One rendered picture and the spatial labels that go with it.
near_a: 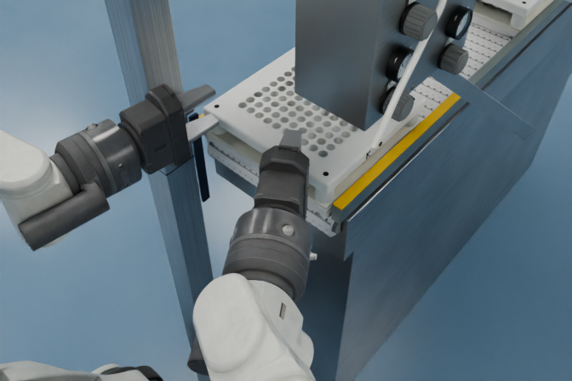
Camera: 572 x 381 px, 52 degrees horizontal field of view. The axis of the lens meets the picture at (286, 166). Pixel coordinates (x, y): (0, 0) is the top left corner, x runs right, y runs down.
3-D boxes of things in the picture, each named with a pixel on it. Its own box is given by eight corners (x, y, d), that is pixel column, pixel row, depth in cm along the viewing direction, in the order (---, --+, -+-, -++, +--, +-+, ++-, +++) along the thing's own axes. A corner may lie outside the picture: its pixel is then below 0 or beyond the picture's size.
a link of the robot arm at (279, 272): (277, 227, 58) (254, 330, 50) (333, 285, 64) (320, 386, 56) (192, 253, 64) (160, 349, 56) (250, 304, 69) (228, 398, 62)
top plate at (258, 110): (327, 196, 80) (328, 185, 78) (203, 116, 91) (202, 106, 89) (425, 108, 92) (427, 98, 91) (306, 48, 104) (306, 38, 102)
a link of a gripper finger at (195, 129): (208, 111, 83) (171, 130, 81) (221, 122, 82) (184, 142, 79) (208, 120, 85) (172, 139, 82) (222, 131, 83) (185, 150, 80)
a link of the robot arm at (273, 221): (246, 139, 67) (220, 220, 59) (330, 149, 66) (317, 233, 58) (250, 211, 76) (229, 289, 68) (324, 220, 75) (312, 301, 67)
